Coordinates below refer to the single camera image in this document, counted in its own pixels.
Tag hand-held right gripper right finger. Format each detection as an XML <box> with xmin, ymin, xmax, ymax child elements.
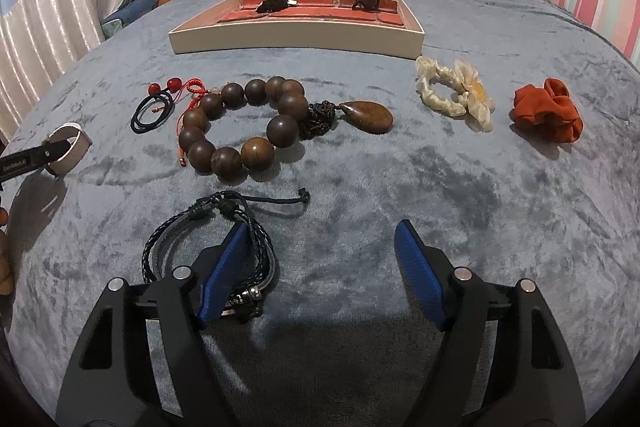
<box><xmin>394</xmin><ymin>219</ymin><xmax>587</xmax><ymax>427</ymax></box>

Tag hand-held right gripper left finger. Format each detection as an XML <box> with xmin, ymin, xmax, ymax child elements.
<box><xmin>55</xmin><ymin>222</ymin><xmax>251</xmax><ymax>427</ymax></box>

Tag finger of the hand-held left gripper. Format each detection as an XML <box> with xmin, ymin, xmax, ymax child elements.
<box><xmin>0</xmin><ymin>138</ymin><xmax>71</xmax><ymax>184</ymax></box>

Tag black braided leather bracelet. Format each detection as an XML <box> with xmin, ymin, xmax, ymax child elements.
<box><xmin>141</xmin><ymin>189</ymin><xmax>311</xmax><ymax>323</ymax></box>

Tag white bangle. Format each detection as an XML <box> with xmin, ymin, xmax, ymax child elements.
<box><xmin>42</xmin><ymin>123</ymin><xmax>93</xmax><ymax>178</ymax></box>

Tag wooden bead bracelet with pendant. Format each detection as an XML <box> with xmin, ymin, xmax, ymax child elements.
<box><xmin>178</xmin><ymin>76</ymin><xmax>394</xmax><ymax>182</ymax></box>

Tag black hair tie red beads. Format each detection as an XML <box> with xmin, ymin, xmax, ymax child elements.
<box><xmin>131</xmin><ymin>77</ymin><xmax>183</xmax><ymax>135</ymax></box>

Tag cream satin scrunchie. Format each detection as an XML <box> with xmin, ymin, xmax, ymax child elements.
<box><xmin>416</xmin><ymin>56</ymin><xmax>496</xmax><ymax>132</ymax></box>

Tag red string bracelet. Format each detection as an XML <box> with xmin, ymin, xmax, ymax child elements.
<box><xmin>177</xmin><ymin>78</ymin><xmax>221</xmax><ymax>168</ymax></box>

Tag orange scrunchie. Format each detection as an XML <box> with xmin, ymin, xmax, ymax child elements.
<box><xmin>509</xmin><ymin>78</ymin><xmax>585</xmax><ymax>142</ymax></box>

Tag white jewelry tray red lining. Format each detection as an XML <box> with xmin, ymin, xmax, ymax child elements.
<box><xmin>167</xmin><ymin>0</ymin><xmax>426</xmax><ymax>55</ymax></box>

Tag person's left hand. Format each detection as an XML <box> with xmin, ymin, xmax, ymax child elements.
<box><xmin>0</xmin><ymin>206</ymin><xmax>12</xmax><ymax>298</ymax></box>

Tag grey plush blanket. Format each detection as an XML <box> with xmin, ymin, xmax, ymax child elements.
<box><xmin>0</xmin><ymin>0</ymin><xmax>640</xmax><ymax>427</ymax></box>

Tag blue and white curtain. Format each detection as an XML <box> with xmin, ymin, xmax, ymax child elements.
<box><xmin>0</xmin><ymin>0</ymin><xmax>176</xmax><ymax>142</ymax></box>

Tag blue cloth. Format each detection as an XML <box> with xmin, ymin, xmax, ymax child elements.
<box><xmin>100</xmin><ymin>0</ymin><xmax>166</xmax><ymax>40</ymax></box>

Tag black hair clip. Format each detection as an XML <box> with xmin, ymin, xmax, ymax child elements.
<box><xmin>256</xmin><ymin>0</ymin><xmax>297</xmax><ymax>14</ymax></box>

